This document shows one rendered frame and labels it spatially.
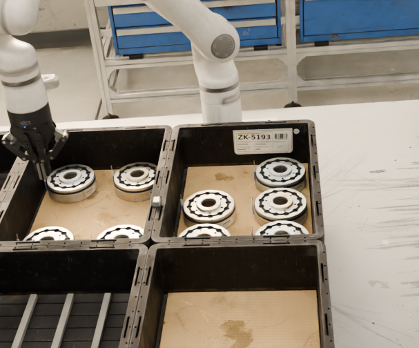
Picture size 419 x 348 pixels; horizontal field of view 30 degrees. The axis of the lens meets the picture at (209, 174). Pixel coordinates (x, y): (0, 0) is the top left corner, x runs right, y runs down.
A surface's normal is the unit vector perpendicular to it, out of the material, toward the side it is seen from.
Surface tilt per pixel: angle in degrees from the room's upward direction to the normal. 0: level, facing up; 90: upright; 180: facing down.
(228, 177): 0
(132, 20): 90
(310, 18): 90
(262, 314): 0
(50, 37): 90
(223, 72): 17
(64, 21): 90
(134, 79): 0
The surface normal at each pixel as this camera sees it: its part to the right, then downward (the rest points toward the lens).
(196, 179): -0.08, -0.83
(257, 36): -0.02, 0.56
